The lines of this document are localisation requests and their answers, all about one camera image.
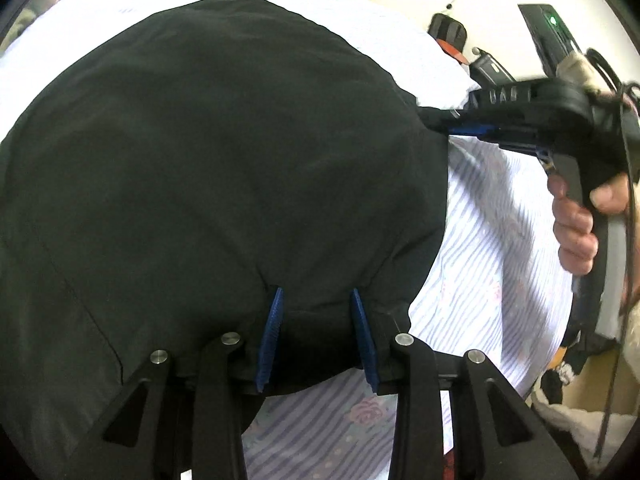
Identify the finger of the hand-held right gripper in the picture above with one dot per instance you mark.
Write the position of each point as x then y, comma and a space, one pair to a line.
470, 130

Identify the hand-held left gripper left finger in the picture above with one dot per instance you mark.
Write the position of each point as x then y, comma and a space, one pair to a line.
268, 340

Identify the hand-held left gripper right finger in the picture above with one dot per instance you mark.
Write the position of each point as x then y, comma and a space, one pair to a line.
362, 330

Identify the black pants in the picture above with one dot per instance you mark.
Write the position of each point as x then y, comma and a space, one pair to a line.
210, 180

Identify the person's right hand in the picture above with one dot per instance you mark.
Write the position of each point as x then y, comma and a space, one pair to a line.
575, 220

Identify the black device with green light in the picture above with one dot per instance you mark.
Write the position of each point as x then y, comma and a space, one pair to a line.
547, 35

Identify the striped floral bed sheet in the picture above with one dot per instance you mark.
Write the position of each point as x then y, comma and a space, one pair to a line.
480, 240

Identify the black and white plush toy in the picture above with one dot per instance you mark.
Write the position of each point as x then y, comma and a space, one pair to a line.
565, 375

